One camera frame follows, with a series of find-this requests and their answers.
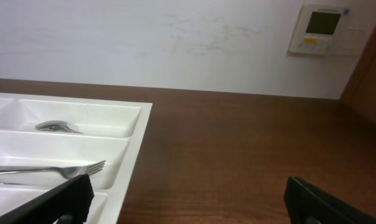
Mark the white wall control panel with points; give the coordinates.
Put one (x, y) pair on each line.
(327, 30)

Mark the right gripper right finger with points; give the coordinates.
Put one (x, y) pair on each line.
(307, 203)

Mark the large metal spoon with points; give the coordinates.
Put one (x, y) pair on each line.
(55, 126)

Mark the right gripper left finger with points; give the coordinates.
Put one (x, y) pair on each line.
(67, 203)

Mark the white plastic cutlery tray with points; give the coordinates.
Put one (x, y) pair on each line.
(111, 131)

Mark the metal fork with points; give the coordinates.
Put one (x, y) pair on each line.
(65, 172)

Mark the brown wooden side panel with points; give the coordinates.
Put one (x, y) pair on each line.
(360, 92)

